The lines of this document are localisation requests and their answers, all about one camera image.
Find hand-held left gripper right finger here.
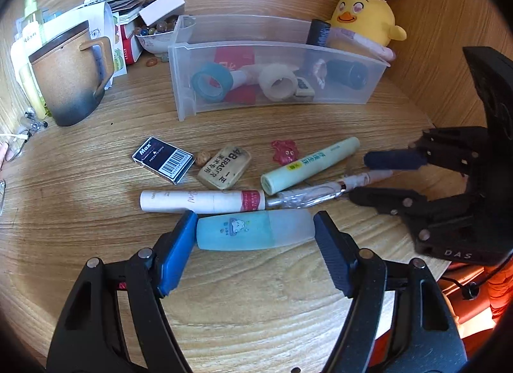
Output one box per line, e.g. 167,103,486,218
313,210,469,373

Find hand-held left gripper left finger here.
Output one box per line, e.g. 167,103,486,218
46,210,199,373

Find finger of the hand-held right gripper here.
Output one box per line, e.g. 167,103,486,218
348,186,428,218
364,145,430,171

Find clear pen with pink end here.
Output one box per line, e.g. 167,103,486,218
266,170,395,209

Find light blue frosted bottle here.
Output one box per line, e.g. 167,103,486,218
196,211,317,252

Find dark green glass bottle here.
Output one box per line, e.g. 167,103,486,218
325,58,368,91

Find braided bracelet with square charm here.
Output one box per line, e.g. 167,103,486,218
294,58,331,97

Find purple bottle with dark cap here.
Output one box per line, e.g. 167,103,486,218
302,18,332,73

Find white tape roll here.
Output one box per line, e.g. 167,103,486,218
258,64,299,102

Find clear plastic storage box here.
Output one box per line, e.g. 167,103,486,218
167,14,391,122

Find cream tube with white cap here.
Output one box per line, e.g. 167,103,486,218
230,64,265,87

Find blue tape roll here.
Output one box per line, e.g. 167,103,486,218
191,62,234,102

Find red paper pack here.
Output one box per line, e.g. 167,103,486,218
214,46,257,105

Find white tube with red label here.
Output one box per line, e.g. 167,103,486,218
140,189,266,213

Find pale green tube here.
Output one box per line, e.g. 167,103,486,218
260,137,360,193

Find navy staples box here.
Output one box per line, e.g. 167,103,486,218
132,137,196,185

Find beige eraser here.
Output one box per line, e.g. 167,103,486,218
198,145,253,190

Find small red rubber figure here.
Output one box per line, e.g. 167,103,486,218
270,139,300,164

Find yellow chick plush toy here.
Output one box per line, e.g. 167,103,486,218
326,0,407,59

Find orange cloth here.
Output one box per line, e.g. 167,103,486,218
437,253,509,337

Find eyeglasses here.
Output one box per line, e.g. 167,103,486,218
0,125,33,161

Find brown ceramic mug with lid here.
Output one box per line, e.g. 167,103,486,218
28,21,115,127

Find small bowl of beads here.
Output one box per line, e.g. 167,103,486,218
134,16,197,57

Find white rectangular box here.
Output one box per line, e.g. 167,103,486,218
138,0,186,27

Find stack of books and papers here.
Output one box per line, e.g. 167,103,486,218
40,0,191,77

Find small spray bottle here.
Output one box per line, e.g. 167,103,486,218
22,0,43,43

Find black cable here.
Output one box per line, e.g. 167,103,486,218
443,251,513,302

